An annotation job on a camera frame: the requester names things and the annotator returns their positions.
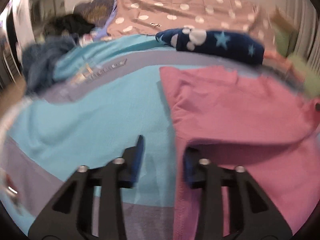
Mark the pink small garment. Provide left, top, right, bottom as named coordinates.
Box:
left=159, top=66, right=319, bottom=239

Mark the stack of folded clothes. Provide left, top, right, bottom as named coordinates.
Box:
left=262, top=50, right=305, bottom=85

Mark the black clothing pile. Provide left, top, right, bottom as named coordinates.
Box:
left=42, top=14, right=95, bottom=37

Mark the blue grey patterned bedsheet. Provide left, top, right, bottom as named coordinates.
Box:
left=1, top=35, right=275, bottom=239

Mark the green pillow front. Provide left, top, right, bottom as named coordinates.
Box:
left=287, top=54, right=319, bottom=98

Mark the green pillow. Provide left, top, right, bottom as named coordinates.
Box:
left=272, top=23, right=298, bottom=57
left=287, top=54, right=319, bottom=98

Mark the dark blue fuzzy blanket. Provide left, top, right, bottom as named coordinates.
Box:
left=22, top=35, right=79, bottom=95

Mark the navy star print garment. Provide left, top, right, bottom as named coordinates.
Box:
left=155, top=28, right=265, bottom=65

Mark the green pillow back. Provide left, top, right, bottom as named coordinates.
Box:
left=272, top=23, right=298, bottom=57

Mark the tan pillow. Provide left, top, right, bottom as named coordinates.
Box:
left=270, top=7, right=298, bottom=33

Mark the dark patterned headboard pillow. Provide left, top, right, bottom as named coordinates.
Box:
left=73, top=0, right=116, bottom=28

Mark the pink polka dot cloth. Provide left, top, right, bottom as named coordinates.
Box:
left=107, top=0, right=275, bottom=50

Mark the white curtain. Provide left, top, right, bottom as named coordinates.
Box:
left=285, top=0, right=319, bottom=74

